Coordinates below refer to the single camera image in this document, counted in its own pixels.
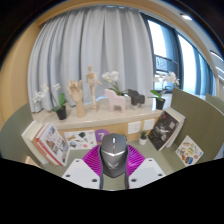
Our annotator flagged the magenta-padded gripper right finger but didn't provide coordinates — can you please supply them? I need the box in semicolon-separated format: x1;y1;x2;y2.
124;146;167;190

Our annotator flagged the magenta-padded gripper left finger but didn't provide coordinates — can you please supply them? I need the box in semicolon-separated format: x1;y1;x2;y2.
61;146;104;190

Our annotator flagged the grey computer mouse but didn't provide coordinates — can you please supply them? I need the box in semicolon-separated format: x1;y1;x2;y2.
98;133;130;190

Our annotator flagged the small succulent in white pot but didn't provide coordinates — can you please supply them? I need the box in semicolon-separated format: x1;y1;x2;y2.
138;130;149;146

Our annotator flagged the white sheet with small stickers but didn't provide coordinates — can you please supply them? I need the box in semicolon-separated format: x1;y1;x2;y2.
63;129;98;150

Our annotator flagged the red and white magazine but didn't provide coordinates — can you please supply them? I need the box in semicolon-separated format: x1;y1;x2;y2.
35;122;71;167

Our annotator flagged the purple round number sticker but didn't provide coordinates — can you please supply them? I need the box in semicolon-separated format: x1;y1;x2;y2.
94;128;111;146

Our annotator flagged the black and red book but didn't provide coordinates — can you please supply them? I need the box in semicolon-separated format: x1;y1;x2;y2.
147;110;180;152

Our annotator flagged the large white sticker sheet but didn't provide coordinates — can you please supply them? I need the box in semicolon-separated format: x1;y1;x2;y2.
175;134;204;167

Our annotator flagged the peach coloured board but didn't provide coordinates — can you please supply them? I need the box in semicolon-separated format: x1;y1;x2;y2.
24;155;41;168

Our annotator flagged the thick white book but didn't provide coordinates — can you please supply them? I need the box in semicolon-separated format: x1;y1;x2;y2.
21;120;49;166

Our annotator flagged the white orchid in black pot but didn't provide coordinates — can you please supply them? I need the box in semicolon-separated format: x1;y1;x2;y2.
101;70;128;97
148;71;181;111
32;83;68;121

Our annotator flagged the green felt desk partition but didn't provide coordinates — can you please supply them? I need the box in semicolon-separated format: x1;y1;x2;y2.
0;103;44;161
169;88;224;161

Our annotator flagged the dark grey horse figure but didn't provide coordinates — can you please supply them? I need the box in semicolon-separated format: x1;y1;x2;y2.
127;88;146;107

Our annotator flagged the wooden hand model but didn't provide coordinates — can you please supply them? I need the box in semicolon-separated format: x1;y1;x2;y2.
66;79;87;119

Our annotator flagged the pink horse figure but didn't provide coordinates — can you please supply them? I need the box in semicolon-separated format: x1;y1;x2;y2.
104;88;127;113

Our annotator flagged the wooden artist mannequin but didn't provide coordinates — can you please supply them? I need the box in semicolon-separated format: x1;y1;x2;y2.
85;65;104;111

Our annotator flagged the light grey curtain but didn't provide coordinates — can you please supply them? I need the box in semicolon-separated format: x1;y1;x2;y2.
27;4;158;113

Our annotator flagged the white wall socket plate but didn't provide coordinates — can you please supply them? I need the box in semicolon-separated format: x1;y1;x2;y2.
127;120;142;135
143;118;156;132

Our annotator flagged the window with dark frame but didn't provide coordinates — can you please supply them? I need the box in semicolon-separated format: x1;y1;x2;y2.
141;13;224;111

